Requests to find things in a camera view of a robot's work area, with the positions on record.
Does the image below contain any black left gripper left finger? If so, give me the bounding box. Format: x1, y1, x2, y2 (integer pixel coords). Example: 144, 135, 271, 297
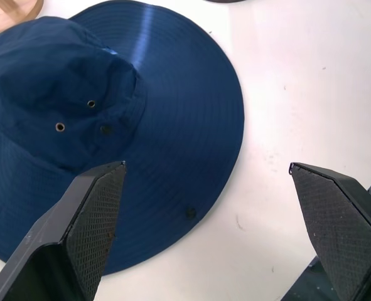
0, 161, 127, 301

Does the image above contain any navy blue wide-brim hat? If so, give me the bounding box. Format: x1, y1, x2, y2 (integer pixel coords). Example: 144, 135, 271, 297
0, 0, 245, 277

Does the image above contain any dark table frame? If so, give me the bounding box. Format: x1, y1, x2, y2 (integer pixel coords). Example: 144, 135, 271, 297
280, 168, 371, 301

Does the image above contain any tan wooden object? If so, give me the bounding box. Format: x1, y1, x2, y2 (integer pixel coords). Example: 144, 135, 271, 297
0, 0, 45, 36

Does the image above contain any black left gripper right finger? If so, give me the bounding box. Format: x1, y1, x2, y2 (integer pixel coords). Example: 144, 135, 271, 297
288, 162, 371, 301

